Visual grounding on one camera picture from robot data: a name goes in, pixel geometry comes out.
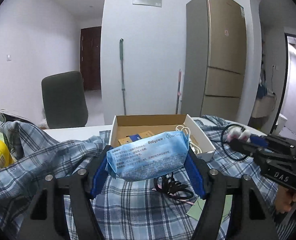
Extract white pink earphones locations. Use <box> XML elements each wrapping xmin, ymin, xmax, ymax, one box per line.
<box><xmin>220</xmin><ymin>124</ymin><xmax>251</xmax><ymax>161</ymax></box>

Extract blue plaid shirt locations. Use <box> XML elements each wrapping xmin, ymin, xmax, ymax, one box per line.
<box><xmin>0</xmin><ymin>114</ymin><xmax>296</xmax><ymax>240</ymax></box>

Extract blue wet wipes pack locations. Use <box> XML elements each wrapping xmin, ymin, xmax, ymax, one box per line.
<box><xmin>105</xmin><ymin>131</ymin><xmax>189</xmax><ymax>182</ymax></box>

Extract green handled mop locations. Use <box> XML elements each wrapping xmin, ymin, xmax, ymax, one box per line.
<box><xmin>119</xmin><ymin>38</ymin><xmax>127</xmax><ymax>115</ymax></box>

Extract dark brown door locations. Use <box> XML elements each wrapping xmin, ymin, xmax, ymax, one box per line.
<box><xmin>80</xmin><ymin>27</ymin><xmax>101</xmax><ymax>91</ymax></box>

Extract white coiled usb cable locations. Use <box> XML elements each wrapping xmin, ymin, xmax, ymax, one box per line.
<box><xmin>175</xmin><ymin>125</ymin><xmax>203</xmax><ymax>155</ymax></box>

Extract green paper card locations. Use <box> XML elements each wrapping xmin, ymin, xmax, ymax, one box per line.
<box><xmin>186</xmin><ymin>194</ymin><xmax>233</xmax><ymax>223</ymax></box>

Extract gold grey refrigerator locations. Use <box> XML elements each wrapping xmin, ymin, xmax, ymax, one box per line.
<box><xmin>181</xmin><ymin>0</ymin><xmax>247</xmax><ymax>121</ymax></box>

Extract person's right hand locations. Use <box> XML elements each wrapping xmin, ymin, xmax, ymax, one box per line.
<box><xmin>274</xmin><ymin>185</ymin><xmax>296</xmax><ymax>213</ymax></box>

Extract grey folded bag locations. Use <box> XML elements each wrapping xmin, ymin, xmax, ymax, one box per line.
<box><xmin>0</xmin><ymin>109</ymin><xmax>33</xmax><ymax>127</ymax></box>

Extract red handled broom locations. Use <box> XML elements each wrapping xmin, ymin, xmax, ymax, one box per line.
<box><xmin>175</xmin><ymin>69</ymin><xmax>182</xmax><ymax>114</ymax></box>

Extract black coiled cable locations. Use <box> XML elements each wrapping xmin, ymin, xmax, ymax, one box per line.
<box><xmin>153</xmin><ymin>172</ymin><xmax>195</xmax><ymax>201</ymax></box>

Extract cardboard box tray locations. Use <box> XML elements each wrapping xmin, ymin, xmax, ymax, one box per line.
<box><xmin>109</xmin><ymin>114</ymin><xmax>216</xmax><ymax>162</ymax></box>

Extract black office chair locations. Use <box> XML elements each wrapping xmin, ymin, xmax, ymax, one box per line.
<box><xmin>41</xmin><ymin>71</ymin><xmax>88</xmax><ymax>129</ymax></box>

